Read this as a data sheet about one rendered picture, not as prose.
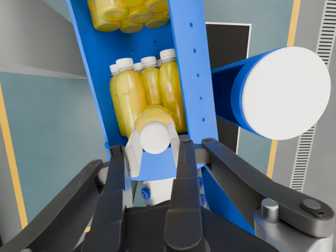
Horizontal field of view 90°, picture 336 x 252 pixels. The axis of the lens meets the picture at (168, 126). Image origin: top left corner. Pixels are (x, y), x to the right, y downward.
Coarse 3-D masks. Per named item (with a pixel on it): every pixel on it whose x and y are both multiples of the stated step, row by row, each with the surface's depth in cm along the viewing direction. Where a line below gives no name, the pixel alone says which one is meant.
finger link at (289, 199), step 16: (208, 144) 13; (224, 160) 10; (240, 160) 10; (224, 176) 11; (240, 176) 9; (256, 176) 8; (224, 192) 11; (240, 192) 9; (256, 192) 7; (272, 192) 7; (288, 192) 7; (240, 208) 9; (256, 208) 8; (288, 208) 6; (304, 208) 6; (320, 208) 6; (304, 224) 6; (320, 224) 6
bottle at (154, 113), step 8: (152, 104) 34; (160, 104) 37; (144, 112) 26; (152, 112) 25; (160, 112) 25; (168, 112) 28; (136, 120) 26; (144, 120) 24; (152, 120) 23; (160, 120) 24; (168, 120) 25; (136, 128) 25
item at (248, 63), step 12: (276, 48) 49; (240, 60) 66; (252, 60) 52; (216, 72) 83; (228, 72) 105; (240, 72) 54; (216, 84) 135; (228, 84) 120; (240, 84) 51; (216, 96) 137; (228, 96) 121; (240, 96) 51; (216, 108) 124; (228, 108) 110; (240, 108) 52; (228, 120) 75; (240, 120) 56; (252, 132) 57
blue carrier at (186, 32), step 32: (192, 0) 29; (96, 32) 44; (160, 32) 50; (192, 32) 29; (96, 64) 43; (192, 64) 30; (96, 96) 40; (192, 96) 31; (192, 128) 31; (160, 160) 31
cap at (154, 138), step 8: (144, 128) 21; (152, 128) 21; (160, 128) 21; (144, 136) 21; (152, 136) 21; (160, 136) 21; (168, 136) 21; (144, 144) 21; (152, 144) 21; (160, 144) 21; (168, 144) 21; (152, 152) 21
